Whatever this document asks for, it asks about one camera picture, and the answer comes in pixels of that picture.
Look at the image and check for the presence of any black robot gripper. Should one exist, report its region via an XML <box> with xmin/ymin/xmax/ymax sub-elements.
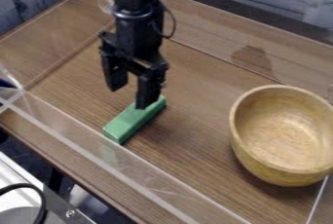
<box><xmin>98</xmin><ymin>10</ymin><xmax>168</xmax><ymax>110</ymax></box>

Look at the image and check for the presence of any green rectangular block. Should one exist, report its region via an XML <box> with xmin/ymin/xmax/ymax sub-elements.
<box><xmin>102</xmin><ymin>95</ymin><xmax>167</xmax><ymax>145</ymax></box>

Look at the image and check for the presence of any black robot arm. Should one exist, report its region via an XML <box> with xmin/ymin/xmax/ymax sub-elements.
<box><xmin>98</xmin><ymin>0</ymin><xmax>168</xmax><ymax>110</ymax></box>

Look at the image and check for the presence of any brown wooden bowl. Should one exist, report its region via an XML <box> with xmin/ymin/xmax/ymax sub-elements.
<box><xmin>228</xmin><ymin>85</ymin><xmax>333</xmax><ymax>187</ymax></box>

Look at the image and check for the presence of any clear acrylic front barrier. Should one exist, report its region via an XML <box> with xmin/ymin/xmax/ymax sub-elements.
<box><xmin>0</xmin><ymin>67</ymin><xmax>251</xmax><ymax>224</ymax></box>

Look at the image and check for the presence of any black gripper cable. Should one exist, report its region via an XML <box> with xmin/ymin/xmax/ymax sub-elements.
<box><xmin>151</xmin><ymin>2</ymin><xmax>177</xmax><ymax>40</ymax></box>

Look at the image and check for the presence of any clear acrylic corner bracket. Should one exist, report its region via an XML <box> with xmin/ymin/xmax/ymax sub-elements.
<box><xmin>97</xmin><ymin>0</ymin><xmax>114</xmax><ymax>15</ymax></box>

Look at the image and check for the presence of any grey metal bracket with screw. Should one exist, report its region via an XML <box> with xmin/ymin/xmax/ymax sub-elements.
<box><xmin>42</xmin><ymin>186</ymin><xmax>96</xmax><ymax>224</ymax></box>

